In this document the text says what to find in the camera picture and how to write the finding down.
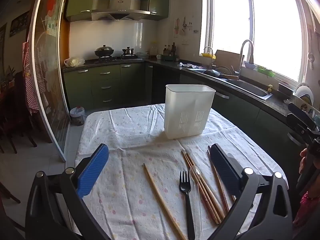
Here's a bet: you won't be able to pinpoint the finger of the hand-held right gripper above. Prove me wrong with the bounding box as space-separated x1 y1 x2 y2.
288 102 320 131
287 113 313 137

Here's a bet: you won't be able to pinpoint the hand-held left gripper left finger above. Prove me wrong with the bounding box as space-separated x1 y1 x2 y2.
25 144 110 240

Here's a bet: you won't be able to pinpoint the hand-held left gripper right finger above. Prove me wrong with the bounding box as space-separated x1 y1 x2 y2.
209 144 293 240

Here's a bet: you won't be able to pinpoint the brown wooden chopstick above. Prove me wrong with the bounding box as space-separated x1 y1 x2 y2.
186 152 225 218
184 150 222 223
181 150 219 225

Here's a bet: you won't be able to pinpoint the light bamboo chopstick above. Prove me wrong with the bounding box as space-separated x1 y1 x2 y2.
143 163 187 240

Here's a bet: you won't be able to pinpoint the white plastic utensil holder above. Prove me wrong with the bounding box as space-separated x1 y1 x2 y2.
164 84 216 140

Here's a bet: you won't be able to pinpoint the person's right hand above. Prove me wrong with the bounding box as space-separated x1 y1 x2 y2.
299 148 308 173

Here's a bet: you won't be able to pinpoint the dark brown chopstick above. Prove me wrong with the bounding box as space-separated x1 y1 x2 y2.
208 145 237 203
207 151 230 214

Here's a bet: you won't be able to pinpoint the dish rack with plates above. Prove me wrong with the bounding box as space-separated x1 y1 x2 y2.
292 82 316 114

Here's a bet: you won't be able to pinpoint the clear plastic spoon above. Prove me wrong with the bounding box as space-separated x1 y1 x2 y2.
189 166 202 240

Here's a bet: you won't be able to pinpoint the black plastic fork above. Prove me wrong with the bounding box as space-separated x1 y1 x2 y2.
179 171 196 240

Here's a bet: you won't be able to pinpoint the white floral tablecloth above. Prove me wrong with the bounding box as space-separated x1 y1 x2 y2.
74 104 289 240

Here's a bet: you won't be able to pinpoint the person's pink patterned clothing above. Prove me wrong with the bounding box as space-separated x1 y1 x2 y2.
292 191 320 230

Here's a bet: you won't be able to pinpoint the trash bin with liner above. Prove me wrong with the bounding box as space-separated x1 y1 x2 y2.
70 107 85 126

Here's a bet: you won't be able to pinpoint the green plastic basket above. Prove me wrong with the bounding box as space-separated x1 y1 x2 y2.
257 66 275 77

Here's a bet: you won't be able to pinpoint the steel double sink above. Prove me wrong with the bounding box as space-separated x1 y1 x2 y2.
192 67 271 101

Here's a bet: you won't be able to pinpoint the green lower kitchen cabinets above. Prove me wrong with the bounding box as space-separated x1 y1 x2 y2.
62 62 320 188

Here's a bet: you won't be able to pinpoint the green kitchen cabinets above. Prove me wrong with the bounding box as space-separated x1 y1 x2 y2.
65 0 172 22
62 62 320 188

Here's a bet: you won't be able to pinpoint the tall steel faucet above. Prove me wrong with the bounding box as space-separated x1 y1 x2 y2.
239 39 254 80

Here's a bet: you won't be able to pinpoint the dark wooden dining chair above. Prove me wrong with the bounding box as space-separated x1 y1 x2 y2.
0 71 38 154

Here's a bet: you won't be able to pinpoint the wooden cutting board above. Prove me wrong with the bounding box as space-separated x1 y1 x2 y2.
214 49 242 76

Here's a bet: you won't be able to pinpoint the kitchen window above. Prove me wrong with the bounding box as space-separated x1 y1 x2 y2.
200 0 308 83

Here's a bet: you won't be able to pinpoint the etched glass sliding door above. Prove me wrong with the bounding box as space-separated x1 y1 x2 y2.
29 0 73 162

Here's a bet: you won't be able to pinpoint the red checked apron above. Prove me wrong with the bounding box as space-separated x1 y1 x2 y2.
22 41 47 115

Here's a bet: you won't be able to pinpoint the small steel faucet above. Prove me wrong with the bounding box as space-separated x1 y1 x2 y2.
204 46 215 70

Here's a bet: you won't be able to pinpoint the crumpled dish rag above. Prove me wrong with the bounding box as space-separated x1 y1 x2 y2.
178 62 203 69

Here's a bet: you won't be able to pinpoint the white plastic bag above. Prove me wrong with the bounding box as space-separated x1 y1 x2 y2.
64 57 85 67

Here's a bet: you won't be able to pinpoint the black gas stove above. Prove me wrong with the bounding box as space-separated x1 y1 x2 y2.
95 54 143 62

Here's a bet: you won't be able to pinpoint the black wok with lid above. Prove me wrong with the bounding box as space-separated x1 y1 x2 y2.
94 45 115 58

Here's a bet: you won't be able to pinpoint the dark granite kitchen countertop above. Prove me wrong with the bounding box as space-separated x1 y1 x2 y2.
62 59 295 117

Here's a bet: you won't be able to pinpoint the group of condiment bottles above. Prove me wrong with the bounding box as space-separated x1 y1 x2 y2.
163 42 178 57

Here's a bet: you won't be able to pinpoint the steel range hood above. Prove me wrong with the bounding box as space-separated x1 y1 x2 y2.
91 0 150 22

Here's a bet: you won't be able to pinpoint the green upper kitchen cabinets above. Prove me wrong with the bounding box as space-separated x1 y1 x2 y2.
65 0 172 22

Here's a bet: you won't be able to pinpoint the black wok with wooden handle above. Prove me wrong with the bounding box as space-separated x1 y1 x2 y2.
202 69 238 79

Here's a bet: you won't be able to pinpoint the wall hooks with kitchen tools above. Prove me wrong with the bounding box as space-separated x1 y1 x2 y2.
174 17 199 38

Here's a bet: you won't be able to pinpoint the framed wall picture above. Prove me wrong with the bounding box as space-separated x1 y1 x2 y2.
10 11 30 37

